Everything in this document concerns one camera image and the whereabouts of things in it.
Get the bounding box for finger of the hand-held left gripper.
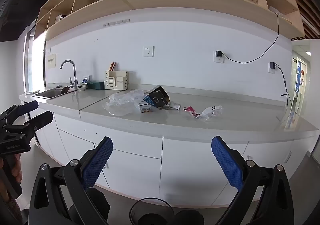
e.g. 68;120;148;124
0;101;39;123
5;111;54;141

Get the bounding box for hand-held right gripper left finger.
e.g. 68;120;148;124
28;137;113;225

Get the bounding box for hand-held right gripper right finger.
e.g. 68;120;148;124
211;136;295;225

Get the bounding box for clear printed plastic wrapper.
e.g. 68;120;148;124
197;105;222;122

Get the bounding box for blue snack bag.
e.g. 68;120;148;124
143;86;171;109

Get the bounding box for person's left forearm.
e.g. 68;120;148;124
0;190;23;225

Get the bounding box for person's left hand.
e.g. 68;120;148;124
14;153;23;185

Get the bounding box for steel sink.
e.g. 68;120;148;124
32;88;75;100

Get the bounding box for white base cabinet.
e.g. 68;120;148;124
35;110;315;208

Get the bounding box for window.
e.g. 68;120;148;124
24;32;47;93

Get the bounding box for steel faucet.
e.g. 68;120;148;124
60;60;78;91

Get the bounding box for dark green box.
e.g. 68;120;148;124
87;81;105;90

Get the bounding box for large clear plastic bag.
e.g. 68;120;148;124
103;89;145;117

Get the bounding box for red wrapper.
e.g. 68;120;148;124
183;106;200;118

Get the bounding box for person's black shoe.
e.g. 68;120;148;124
174;210;204;225

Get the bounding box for small white carton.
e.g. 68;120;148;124
136;100;152;114

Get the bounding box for acrylic sign stand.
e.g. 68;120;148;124
284;111;299;131

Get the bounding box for cream utensil organizer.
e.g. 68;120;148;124
104;70;128;90

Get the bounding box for white wall notice paper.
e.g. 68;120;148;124
47;53;57;69

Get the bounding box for thin black cable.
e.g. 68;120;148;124
274;63;294;114

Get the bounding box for blue wall poster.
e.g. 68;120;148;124
292;56;307;99

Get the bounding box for white wall power strip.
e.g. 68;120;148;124
103;19;130;27

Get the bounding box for black power cable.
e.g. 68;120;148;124
222;12;280;64

